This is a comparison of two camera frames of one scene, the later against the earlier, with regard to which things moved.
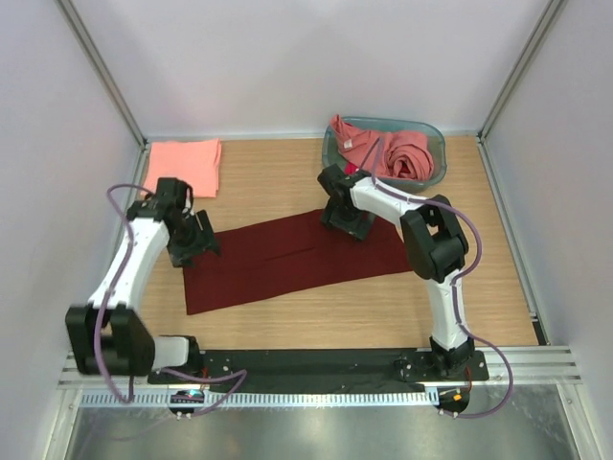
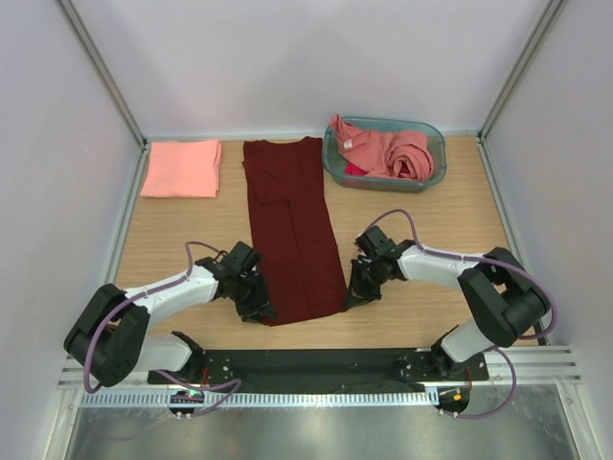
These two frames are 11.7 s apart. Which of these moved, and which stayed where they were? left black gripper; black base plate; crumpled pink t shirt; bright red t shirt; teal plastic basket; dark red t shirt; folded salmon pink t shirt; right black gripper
Moved: left black gripper; dark red t shirt; right black gripper
Stayed: folded salmon pink t shirt; teal plastic basket; crumpled pink t shirt; black base plate; bright red t shirt
